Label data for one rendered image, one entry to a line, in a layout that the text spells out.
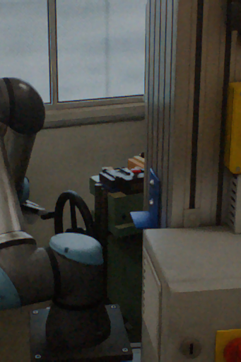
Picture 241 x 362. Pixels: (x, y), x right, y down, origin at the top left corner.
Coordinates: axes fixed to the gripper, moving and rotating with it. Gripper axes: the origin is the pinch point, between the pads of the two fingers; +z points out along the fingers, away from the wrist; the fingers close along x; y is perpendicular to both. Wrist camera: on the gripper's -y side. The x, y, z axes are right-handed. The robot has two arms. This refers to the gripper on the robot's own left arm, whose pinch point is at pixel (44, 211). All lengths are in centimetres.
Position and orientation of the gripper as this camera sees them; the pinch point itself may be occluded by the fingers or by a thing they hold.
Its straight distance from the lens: 212.4
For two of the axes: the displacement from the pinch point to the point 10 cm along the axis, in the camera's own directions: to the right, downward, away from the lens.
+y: -4.4, 8.9, 1.1
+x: 4.3, 3.2, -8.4
